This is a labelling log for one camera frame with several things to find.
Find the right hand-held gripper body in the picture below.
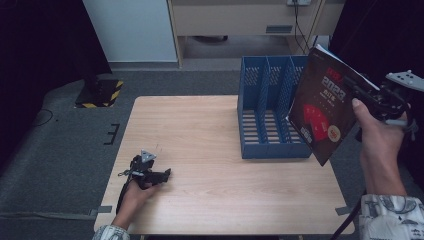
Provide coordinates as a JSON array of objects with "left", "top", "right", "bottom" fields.
[{"left": 372, "top": 69, "right": 424, "bottom": 123}]

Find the white cabinet panel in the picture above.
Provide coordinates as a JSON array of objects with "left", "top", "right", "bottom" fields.
[{"left": 81, "top": 0, "right": 179, "bottom": 64}]

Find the person's right hand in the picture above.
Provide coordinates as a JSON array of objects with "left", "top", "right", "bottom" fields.
[{"left": 351, "top": 97, "right": 413, "bottom": 161}]

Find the thin black floor cable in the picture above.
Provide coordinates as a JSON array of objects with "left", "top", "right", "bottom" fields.
[{"left": 27, "top": 108, "right": 55, "bottom": 130}]

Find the black stand base striped edge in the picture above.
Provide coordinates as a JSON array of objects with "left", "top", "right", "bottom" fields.
[{"left": 74, "top": 74, "right": 125, "bottom": 109}]

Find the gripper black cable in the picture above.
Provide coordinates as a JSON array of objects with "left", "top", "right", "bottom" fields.
[
  {"left": 329, "top": 196, "right": 364, "bottom": 240},
  {"left": 115, "top": 169, "right": 134, "bottom": 215}
]

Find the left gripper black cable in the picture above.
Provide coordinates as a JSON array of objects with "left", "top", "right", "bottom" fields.
[{"left": 115, "top": 169, "right": 134, "bottom": 215}]

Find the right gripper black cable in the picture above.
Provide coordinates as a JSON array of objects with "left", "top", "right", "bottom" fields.
[{"left": 329, "top": 196, "right": 364, "bottom": 240}]

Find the grey tape strip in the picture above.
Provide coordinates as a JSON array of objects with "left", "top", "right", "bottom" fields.
[
  {"left": 334, "top": 206, "right": 355, "bottom": 216},
  {"left": 89, "top": 205, "right": 114, "bottom": 217}
]

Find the person's left hand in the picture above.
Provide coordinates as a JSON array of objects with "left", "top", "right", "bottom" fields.
[{"left": 111, "top": 179, "right": 162, "bottom": 231}]

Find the black curtain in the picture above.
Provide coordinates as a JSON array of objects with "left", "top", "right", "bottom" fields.
[
  {"left": 328, "top": 0, "right": 424, "bottom": 188},
  {"left": 0, "top": 0, "right": 113, "bottom": 171}
]

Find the black book with red print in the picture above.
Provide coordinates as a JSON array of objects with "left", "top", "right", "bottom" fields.
[{"left": 286, "top": 43, "right": 382, "bottom": 167}]

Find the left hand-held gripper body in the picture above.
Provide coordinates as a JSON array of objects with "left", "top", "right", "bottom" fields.
[{"left": 128, "top": 149, "right": 158, "bottom": 190}]

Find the blue plastic file rack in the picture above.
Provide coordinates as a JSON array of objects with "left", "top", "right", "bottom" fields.
[{"left": 237, "top": 54, "right": 314, "bottom": 160}]

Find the black power cable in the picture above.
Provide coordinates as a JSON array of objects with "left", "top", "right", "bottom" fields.
[{"left": 292, "top": 3, "right": 316, "bottom": 56}]

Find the beige wooden desk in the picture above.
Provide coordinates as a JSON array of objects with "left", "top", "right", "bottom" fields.
[{"left": 166, "top": 0, "right": 348, "bottom": 69}]

